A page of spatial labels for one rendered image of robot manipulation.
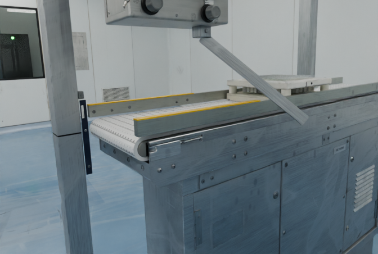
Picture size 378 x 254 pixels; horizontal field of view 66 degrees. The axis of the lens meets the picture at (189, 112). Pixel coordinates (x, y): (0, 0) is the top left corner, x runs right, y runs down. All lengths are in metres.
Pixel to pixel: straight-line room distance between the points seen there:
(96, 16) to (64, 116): 5.24
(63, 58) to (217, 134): 0.42
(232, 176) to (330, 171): 0.54
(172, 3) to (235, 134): 0.33
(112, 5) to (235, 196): 0.57
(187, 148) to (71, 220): 0.40
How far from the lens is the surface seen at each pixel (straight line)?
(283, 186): 1.00
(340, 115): 1.11
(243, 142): 0.73
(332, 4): 4.19
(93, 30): 5.92
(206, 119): 0.62
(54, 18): 0.78
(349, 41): 4.04
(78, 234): 0.90
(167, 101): 0.88
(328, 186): 1.26
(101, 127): 0.72
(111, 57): 6.00
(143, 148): 0.56
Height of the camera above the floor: 1.05
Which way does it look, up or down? 10 degrees down
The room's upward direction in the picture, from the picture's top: 2 degrees counter-clockwise
